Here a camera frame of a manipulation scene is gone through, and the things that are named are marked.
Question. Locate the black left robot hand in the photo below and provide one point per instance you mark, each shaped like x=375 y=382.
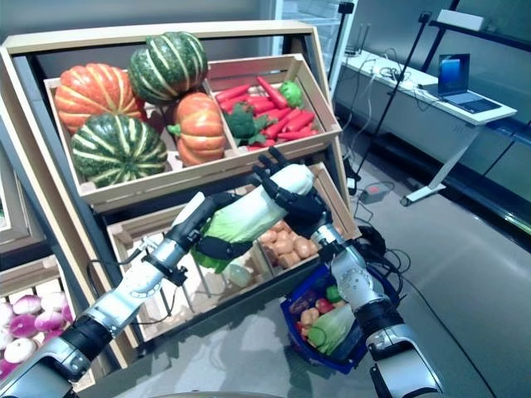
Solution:
x=220 y=248

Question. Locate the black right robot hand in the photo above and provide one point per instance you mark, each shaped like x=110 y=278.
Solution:
x=307 y=211

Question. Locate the long napa cabbage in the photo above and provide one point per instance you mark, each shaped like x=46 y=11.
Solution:
x=245 y=215

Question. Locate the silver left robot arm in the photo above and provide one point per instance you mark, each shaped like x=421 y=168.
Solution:
x=124 y=294

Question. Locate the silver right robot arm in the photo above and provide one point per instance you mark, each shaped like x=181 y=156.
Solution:
x=361 y=290

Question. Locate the blue plastic shopping basket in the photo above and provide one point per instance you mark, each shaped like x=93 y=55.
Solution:
x=352 y=356

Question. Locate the pale green round vegetable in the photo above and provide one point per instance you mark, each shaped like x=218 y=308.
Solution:
x=240 y=275

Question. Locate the grey power strip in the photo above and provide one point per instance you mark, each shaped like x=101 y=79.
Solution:
x=375 y=192

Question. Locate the red-orange carrot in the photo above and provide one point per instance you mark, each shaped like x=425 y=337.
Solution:
x=232 y=93
x=233 y=103
x=296 y=134
x=282 y=123
x=300 y=121
x=271 y=92

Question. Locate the wooden crate with divider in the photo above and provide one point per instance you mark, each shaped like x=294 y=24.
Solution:
x=174 y=182

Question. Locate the wooden slat crate with potatoes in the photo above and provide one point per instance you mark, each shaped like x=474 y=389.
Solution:
x=137 y=232

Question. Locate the small green pepper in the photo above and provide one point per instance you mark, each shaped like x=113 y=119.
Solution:
x=333 y=293

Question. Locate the dark purple vegetable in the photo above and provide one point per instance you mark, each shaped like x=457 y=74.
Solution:
x=303 y=300

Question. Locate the red tomato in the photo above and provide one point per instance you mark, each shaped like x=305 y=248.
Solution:
x=324 y=306

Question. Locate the orange round fruit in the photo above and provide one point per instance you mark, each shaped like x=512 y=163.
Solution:
x=309 y=318

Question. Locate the dark green broccoli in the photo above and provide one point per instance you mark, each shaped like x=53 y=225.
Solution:
x=242 y=122

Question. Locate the green leafy cabbage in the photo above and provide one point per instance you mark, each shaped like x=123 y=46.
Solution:
x=334 y=327

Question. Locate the light green bell pepper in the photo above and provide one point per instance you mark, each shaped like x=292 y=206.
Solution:
x=291 y=93

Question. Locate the small orange pumpkin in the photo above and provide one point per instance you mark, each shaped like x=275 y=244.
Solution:
x=201 y=128

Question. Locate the dark green cucumber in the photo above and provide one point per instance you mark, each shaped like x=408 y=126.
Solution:
x=317 y=336

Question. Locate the green striped pumpkin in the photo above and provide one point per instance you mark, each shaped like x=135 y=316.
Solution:
x=170 y=66
x=118 y=151

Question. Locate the white desk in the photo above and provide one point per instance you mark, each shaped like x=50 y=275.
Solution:
x=415 y=99

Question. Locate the slanted black tripod stand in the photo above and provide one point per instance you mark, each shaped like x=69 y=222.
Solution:
x=398 y=83

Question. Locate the pink white turnip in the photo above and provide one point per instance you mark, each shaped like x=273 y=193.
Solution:
x=48 y=321
x=52 y=301
x=6 y=315
x=23 y=326
x=67 y=314
x=20 y=350
x=27 y=304

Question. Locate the router with antennas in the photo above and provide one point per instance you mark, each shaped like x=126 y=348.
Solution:
x=357 y=49

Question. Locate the upright black tripod stand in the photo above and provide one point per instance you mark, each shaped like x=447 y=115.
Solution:
x=341 y=41

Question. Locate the wooden crate with turnips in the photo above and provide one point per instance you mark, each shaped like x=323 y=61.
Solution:
x=29 y=273

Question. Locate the wooden display shelf stand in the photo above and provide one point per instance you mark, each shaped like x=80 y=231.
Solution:
x=37 y=174

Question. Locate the open silver laptop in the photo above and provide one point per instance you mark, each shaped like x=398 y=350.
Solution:
x=454 y=79

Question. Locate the large orange pumpkin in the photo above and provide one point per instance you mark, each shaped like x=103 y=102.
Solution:
x=91 y=95

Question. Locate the neighbouring wooden shelf crate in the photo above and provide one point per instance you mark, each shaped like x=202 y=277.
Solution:
x=16 y=224

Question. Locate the white flat box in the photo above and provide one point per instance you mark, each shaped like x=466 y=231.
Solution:
x=460 y=19

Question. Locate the dark wall shelf rail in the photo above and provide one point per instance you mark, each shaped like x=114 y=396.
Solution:
x=498 y=38

